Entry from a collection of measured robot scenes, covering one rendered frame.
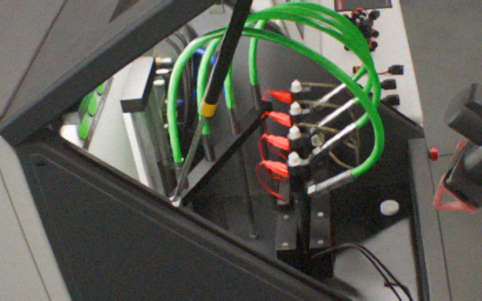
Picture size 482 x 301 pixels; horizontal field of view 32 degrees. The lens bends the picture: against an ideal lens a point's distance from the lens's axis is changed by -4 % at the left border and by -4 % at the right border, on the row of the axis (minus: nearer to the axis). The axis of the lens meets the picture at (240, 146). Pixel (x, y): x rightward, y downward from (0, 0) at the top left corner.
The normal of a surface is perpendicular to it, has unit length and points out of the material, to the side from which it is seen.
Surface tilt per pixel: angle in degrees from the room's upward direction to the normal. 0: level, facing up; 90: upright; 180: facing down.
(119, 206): 90
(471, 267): 0
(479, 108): 101
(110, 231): 90
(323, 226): 0
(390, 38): 0
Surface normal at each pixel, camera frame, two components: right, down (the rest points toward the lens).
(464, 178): 0.36, -0.42
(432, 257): -0.15, -0.81
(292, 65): -0.07, 0.58
